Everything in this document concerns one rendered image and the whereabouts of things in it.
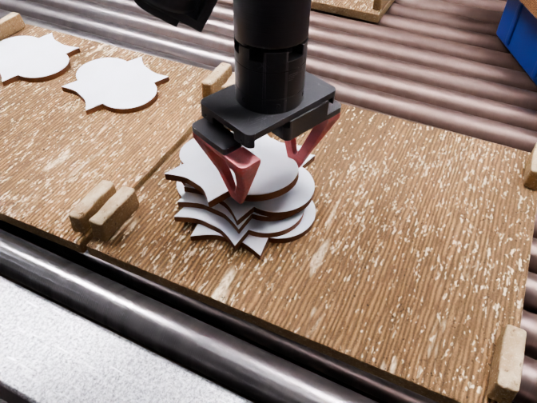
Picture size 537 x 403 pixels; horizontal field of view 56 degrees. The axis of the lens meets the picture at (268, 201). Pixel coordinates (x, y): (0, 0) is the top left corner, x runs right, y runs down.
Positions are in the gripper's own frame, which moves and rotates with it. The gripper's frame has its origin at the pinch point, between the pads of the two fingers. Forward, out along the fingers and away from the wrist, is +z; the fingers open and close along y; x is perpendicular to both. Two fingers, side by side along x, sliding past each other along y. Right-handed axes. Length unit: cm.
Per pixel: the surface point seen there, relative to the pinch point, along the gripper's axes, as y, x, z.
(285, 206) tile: -0.6, 2.1, 3.1
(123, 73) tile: -4.0, -34.6, 5.9
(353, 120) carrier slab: -20.5, -5.3, 6.1
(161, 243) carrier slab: 9.8, -5.0, 6.8
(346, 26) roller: -43, -26, 8
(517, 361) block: -2.6, 26.1, 3.5
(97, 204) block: 12.5, -12.2, 4.7
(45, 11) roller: -7, -67, 9
